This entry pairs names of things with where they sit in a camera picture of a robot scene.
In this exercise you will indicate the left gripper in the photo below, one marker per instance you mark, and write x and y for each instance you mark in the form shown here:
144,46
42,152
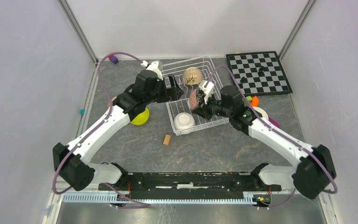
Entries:
172,94

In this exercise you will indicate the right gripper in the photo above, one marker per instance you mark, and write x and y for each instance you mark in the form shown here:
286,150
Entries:
204,112

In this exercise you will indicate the beige flower bowl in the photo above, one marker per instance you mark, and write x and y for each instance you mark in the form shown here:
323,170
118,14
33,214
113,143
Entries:
192,76

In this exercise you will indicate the yellow-green bowl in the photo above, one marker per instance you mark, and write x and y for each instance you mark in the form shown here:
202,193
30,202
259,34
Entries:
142,118

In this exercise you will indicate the white ribbed bowl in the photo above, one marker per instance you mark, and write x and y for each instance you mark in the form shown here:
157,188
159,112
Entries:
262,112

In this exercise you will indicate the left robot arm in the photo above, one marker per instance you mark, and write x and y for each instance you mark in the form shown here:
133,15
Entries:
71,161

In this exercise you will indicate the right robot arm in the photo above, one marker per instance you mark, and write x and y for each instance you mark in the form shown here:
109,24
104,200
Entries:
312,168

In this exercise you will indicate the plain white bowl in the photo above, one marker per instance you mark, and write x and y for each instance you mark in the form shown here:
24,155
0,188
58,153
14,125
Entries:
182,122

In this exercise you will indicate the wooden block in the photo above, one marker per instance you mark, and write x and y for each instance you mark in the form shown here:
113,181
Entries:
167,140

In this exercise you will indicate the black chess piece left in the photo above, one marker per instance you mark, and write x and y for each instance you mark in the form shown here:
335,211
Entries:
243,80

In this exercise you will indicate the orange curved block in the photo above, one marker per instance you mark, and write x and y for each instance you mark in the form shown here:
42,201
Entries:
255,101

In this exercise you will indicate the purple red block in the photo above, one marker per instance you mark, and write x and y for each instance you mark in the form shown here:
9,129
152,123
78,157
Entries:
113,59

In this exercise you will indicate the black grey chessboard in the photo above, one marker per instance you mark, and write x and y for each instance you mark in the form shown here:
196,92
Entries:
273,81

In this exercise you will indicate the purple scoop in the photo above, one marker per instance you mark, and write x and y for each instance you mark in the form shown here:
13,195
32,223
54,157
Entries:
272,121

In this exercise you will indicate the white wire dish rack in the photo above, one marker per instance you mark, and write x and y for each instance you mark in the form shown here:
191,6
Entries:
175,108

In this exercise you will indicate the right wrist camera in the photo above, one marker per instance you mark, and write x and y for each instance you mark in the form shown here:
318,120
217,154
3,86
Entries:
205,90

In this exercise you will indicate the aluminium frame rails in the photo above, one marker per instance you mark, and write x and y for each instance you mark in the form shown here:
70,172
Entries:
314,168

